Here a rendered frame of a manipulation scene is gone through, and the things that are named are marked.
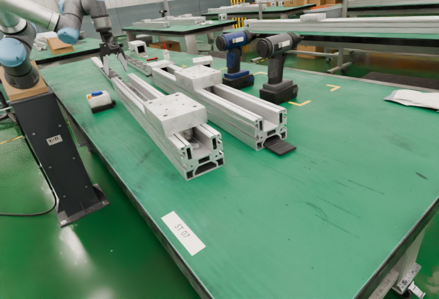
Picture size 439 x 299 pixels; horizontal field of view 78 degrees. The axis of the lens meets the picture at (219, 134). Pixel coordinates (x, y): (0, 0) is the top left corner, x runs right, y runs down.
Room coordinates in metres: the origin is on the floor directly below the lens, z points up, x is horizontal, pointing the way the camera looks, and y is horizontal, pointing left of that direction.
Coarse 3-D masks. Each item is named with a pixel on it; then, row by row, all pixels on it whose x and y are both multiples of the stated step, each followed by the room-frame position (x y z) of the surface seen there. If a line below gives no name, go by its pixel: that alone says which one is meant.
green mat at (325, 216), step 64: (64, 64) 2.31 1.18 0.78; (128, 64) 1.94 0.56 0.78; (192, 64) 1.66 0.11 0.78; (128, 128) 0.82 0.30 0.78; (320, 128) 0.64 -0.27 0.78; (384, 128) 0.60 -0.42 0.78; (192, 192) 0.45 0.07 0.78; (256, 192) 0.42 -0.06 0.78; (320, 192) 0.39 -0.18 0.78; (384, 192) 0.37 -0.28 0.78; (192, 256) 0.29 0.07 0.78; (256, 256) 0.28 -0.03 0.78; (320, 256) 0.26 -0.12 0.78; (384, 256) 0.25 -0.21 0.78
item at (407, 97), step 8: (392, 96) 0.76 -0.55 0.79; (400, 96) 0.75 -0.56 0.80; (408, 96) 0.74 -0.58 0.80; (416, 96) 0.74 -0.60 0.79; (424, 96) 0.72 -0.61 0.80; (432, 96) 0.71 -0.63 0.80; (408, 104) 0.71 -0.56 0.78; (416, 104) 0.69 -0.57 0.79; (424, 104) 0.68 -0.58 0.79; (432, 104) 0.66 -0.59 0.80
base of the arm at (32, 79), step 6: (6, 72) 1.38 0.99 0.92; (30, 72) 1.41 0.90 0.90; (36, 72) 1.46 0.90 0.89; (6, 78) 1.40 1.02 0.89; (12, 78) 1.38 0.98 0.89; (18, 78) 1.38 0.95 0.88; (24, 78) 1.39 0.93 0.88; (30, 78) 1.41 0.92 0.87; (36, 78) 1.46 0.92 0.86; (12, 84) 1.39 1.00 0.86; (18, 84) 1.39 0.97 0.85; (24, 84) 1.40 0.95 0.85; (30, 84) 1.42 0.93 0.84
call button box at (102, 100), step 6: (96, 96) 1.04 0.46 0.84; (102, 96) 1.03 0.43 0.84; (108, 96) 1.04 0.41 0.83; (90, 102) 1.01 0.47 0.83; (96, 102) 1.02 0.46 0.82; (102, 102) 1.03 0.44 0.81; (108, 102) 1.04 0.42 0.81; (114, 102) 1.07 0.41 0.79; (96, 108) 1.01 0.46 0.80; (102, 108) 1.02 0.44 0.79; (108, 108) 1.03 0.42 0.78
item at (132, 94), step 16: (112, 80) 1.16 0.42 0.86; (128, 96) 0.90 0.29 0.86; (144, 96) 1.00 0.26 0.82; (160, 96) 0.85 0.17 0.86; (144, 128) 0.77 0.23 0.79; (192, 128) 0.60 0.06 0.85; (208, 128) 0.56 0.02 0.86; (160, 144) 0.63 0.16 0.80; (176, 144) 0.50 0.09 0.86; (192, 144) 0.55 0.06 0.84; (208, 144) 0.53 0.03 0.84; (176, 160) 0.53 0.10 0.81; (192, 160) 0.50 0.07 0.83; (208, 160) 0.51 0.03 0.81; (224, 160) 0.53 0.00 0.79; (192, 176) 0.50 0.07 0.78
